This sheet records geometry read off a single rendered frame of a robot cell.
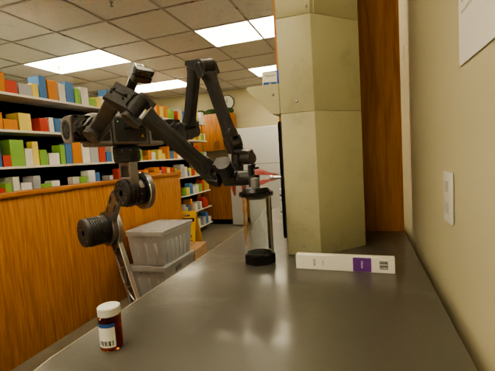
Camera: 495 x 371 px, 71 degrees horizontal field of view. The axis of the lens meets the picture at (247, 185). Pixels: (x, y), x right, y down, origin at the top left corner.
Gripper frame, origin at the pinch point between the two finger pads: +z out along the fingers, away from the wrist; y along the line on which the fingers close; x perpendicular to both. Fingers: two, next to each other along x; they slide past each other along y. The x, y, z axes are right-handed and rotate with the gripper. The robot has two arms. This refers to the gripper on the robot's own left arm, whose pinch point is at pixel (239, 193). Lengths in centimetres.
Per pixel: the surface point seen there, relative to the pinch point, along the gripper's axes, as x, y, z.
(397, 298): -77, 64, 16
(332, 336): -96, 51, 16
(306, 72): -46, 41, -43
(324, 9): -42, 47, -63
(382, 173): -9, 65, -8
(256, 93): -46, 25, -39
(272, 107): -46, 30, -33
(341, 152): -39, 51, -17
